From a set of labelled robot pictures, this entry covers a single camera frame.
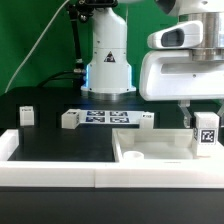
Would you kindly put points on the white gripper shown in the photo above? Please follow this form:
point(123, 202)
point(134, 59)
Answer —
point(173, 75)

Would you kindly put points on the white square tabletop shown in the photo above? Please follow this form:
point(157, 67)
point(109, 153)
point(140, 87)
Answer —
point(131, 145)

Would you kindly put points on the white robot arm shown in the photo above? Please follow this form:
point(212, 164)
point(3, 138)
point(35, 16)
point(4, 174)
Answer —
point(109, 74)

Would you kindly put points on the sheet of fiducial tags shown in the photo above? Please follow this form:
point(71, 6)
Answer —
point(110, 117)

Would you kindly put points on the white U-shaped obstacle fence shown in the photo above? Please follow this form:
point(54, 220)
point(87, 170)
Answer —
point(199, 172)

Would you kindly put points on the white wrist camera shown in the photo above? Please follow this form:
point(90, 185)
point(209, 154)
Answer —
point(178, 36)

